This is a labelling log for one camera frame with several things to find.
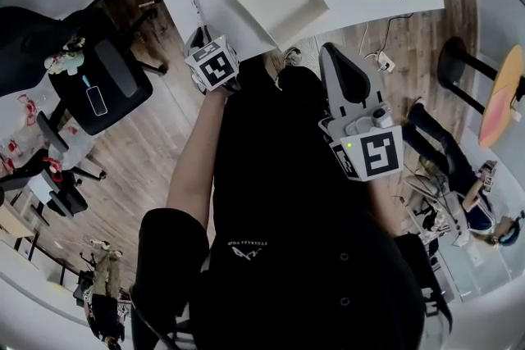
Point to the pile of red-print packaging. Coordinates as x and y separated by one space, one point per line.
20 127

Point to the person's right forearm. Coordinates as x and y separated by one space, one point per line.
383 205

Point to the plush toy bundle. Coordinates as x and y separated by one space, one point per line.
63 59

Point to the round orange table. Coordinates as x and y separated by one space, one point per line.
502 102

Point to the light wooden desk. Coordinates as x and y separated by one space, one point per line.
12 221

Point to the large black office chair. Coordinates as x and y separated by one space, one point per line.
37 49

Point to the black stool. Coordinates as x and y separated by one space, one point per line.
451 65

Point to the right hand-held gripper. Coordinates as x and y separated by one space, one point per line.
379 153

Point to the person's black clothing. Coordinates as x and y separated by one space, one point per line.
295 217

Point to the small blue stick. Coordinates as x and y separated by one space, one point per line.
86 80

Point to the white power strip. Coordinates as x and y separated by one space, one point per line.
385 63

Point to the smartphone with light case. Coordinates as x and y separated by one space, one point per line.
97 100

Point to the person's left forearm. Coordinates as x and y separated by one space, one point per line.
193 168

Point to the person's right shoe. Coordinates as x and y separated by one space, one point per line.
292 56

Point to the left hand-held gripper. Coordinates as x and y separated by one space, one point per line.
215 67

